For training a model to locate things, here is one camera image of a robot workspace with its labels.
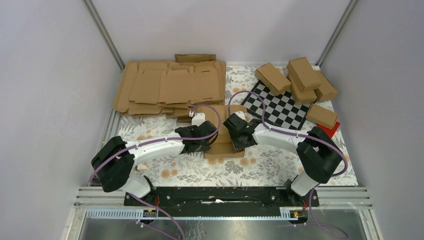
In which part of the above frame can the black white checkerboard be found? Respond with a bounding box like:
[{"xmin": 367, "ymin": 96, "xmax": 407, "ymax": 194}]
[{"xmin": 251, "ymin": 81, "xmax": 311, "ymax": 130}]

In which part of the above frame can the stack of flat cardboard blanks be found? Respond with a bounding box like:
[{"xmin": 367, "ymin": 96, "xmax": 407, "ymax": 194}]
[{"xmin": 112, "ymin": 54, "xmax": 227, "ymax": 118}]

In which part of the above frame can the floral patterned table mat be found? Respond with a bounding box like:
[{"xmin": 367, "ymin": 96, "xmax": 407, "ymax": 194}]
[{"xmin": 109, "ymin": 66, "xmax": 359, "ymax": 187}]

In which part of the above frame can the folded brown box middle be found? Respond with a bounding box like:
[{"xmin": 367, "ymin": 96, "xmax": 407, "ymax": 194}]
[{"xmin": 287, "ymin": 74, "xmax": 317, "ymax": 105}]

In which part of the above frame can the yellow green small tool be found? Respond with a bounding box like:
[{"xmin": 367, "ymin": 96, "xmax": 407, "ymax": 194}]
[{"xmin": 134, "ymin": 164, "xmax": 149, "ymax": 172}]

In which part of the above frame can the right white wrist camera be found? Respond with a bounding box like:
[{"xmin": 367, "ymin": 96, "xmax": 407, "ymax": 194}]
[{"xmin": 235, "ymin": 111, "xmax": 246, "ymax": 121}]

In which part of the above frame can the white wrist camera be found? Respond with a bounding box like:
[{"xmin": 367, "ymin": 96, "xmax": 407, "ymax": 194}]
[
  {"xmin": 188, "ymin": 111, "xmax": 206, "ymax": 127},
  {"xmin": 235, "ymin": 111, "xmax": 246, "ymax": 121}
]

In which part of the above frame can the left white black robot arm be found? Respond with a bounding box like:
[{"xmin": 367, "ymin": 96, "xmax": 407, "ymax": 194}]
[{"xmin": 91, "ymin": 120, "xmax": 218, "ymax": 206}]

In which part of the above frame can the brown cardboard box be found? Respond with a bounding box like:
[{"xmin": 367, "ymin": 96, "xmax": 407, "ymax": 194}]
[{"xmin": 195, "ymin": 105, "xmax": 247, "ymax": 160}]

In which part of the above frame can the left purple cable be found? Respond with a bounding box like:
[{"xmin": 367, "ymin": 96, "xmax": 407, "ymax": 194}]
[{"xmin": 88, "ymin": 104, "xmax": 222, "ymax": 240}]

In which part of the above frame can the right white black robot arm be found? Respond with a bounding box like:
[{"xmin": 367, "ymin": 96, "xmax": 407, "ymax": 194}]
[{"xmin": 223, "ymin": 113, "xmax": 347, "ymax": 206}]

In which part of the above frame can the folded brown box near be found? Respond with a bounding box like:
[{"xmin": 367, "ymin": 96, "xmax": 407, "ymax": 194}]
[{"xmin": 305, "ymin": 103, "xmax": 339, "ymax": 129}]

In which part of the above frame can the folded brown box right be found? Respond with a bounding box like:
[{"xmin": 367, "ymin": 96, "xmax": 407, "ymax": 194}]
[{"xmin": 314, "ymin": 70, "xmax": 339, "ymax": 102}]

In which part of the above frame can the red box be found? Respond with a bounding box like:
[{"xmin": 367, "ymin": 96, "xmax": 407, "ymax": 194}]
[{"xmin": 316, "ymin": 121, "xmax": 341, "ymax": 138}]

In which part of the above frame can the folded brown box top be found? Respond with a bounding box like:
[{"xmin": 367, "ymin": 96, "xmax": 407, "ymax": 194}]
[{"xmin": 286, "ymin": 57, "xmax": 322, "ymax": 92}]

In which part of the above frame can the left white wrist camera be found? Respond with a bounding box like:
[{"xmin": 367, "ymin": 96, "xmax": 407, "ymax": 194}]
[{"xmin": 188, "ymin": 111, "xmax": 206, "ymax": 127}]

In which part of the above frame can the folded brown box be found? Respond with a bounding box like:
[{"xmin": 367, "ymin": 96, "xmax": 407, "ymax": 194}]
[
  {"xmin": 287, "ymin": 74, "xmax": 317, "ymax": 105},
  {"xmin": 286, "ymin": 57, "xmax": 322, "ymax": 92},
  {"xmin": 305, "ymin": 103, "xmax": 339, "ymax": 129},
  {"xmin": 255, "ymin": 62, "xmax": 292, "ymax": 96},
  {"xmin": 314, "ymin": 70, "xmax": 339, "ymax": 102}
]

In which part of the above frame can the folded brown box far left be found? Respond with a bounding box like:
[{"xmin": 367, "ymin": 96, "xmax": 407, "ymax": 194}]
[{"xmin": 255, "ymin": 62, "xmax": 292, "ymax": 96}]

